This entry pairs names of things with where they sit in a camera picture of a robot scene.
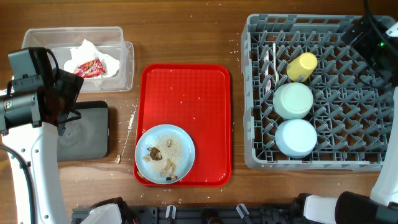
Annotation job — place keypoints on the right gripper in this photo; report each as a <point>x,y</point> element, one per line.
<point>363,43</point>

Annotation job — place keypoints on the yellow cup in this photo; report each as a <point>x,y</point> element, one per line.
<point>302,66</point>

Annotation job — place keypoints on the green bowl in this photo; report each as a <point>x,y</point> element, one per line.
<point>293,100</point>

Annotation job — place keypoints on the white plastic fork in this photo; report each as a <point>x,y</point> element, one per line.
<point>266,72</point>

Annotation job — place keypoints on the small light blue bowl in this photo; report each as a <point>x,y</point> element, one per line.
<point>296,138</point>

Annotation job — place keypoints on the large light blue plate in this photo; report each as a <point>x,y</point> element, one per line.
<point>188,154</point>

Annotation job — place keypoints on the red candy wrapper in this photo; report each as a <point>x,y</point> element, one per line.
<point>93,68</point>

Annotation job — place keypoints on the white napkin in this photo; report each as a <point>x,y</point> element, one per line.
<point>86,52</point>

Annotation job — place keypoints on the white plastic spoon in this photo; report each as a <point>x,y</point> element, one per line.
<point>276,74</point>

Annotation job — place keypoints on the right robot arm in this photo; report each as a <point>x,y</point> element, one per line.
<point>379,207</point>

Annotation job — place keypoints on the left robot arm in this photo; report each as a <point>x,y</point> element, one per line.
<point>38,102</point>

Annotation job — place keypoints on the grey dishwasher rack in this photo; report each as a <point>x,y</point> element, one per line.
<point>351,113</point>

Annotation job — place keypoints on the red serving tray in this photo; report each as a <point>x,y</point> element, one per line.
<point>196,98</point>

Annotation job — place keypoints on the food scraps and rice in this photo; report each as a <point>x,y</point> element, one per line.
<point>164,156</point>

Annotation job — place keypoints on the food crumb on table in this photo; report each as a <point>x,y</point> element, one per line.
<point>118,159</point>

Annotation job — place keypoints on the black tray bin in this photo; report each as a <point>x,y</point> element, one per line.
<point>86,138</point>

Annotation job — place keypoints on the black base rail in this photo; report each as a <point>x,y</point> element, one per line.
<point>153,214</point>

